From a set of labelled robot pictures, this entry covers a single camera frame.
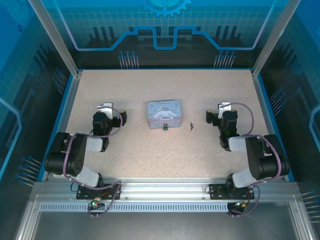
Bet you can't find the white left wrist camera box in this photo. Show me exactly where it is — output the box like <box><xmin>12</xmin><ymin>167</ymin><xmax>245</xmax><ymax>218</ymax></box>
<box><xmin>96</xmin><ymin>101</ymin><xmax>114</xmax><ymax>118</ymax></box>

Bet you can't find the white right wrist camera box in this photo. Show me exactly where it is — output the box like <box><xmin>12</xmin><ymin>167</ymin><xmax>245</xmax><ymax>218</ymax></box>
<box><xmin>217</xmin><ymin>100</ymin><xmax>234</xmax><ymax>118</ymax></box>

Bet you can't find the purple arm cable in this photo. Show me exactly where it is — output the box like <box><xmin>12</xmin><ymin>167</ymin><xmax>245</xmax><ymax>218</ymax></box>
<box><xmin>219</xmin><ymin>102</ymin><xmax>282</xmax><ymax>219</ymax></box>
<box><xmin>62</xmin><ymin>106</ymin><xmax>123</xmax><ymax>219</ymax></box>

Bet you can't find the blue cartoon tin box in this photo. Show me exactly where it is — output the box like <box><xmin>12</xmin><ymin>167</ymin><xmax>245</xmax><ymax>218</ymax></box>
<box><xmin>146</xmin><ymin>99</ymin><xmax>182</xmax><ymax>130</ymax></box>

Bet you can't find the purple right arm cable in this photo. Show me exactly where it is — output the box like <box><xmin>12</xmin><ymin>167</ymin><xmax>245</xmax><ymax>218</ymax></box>
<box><xmin>219</xmin><ymin>102</ymin><xmax>282</xmax><ymax>219</ymax></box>

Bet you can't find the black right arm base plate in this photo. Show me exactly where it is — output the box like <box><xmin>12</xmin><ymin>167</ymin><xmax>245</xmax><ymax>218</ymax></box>
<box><xmin>208</xmin><ymin>183</ymin><xmax>256</xmax><ymax>201</ymax></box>

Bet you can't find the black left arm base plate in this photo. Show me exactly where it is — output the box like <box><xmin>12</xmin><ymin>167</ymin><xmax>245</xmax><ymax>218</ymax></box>
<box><xmin>75</xmin><ymin>183</ymin><xmax>123</xmax><ymax>201</ymax></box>

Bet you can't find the slotted grey cable duct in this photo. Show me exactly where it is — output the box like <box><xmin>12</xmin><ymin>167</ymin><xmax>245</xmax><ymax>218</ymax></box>
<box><xmin>38</xmin><ymin>202</ymin><xmax>233</xmax><ymax>214</ymax></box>

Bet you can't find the aluminium cross beam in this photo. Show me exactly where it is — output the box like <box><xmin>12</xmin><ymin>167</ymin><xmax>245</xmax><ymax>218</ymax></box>
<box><xmin>32</xmin><ymin>177</ymin><xmax>299</xmax><ymax>204</ymax></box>

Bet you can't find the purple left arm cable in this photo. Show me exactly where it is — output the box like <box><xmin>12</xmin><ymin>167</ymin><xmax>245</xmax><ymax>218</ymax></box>
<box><xmin>62</xmin><ymin>106</ymin><xmax>123</xmax><ymax>219</ymax></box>

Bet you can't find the steel tray panel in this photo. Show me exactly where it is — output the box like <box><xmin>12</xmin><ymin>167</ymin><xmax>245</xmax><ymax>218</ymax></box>
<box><xmin>14</xmin><ymin>194</ymin><xmax>316</xmax><ymax>240</ymax></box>

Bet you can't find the aluminium frame post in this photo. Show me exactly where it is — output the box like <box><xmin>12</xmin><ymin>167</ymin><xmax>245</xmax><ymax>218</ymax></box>
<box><xmin>27</xmin><ymin>0</ymin><xmax>83</xmax><ymax>77</ymax></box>
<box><xmin>250</xmin><ymin>0</ymin><xmax>295</xmax><ymax>77</ymax></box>

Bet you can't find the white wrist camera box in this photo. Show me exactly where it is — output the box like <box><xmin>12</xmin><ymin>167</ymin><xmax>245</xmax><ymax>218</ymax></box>
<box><xmin>96</xmin><ymin>101</ymin><xmax>114</xmax><ymax>118</ymax></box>
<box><xmin>217</xmin><ymin>100</ymin><xmax>234</xmax><ymax>118</ymax></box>

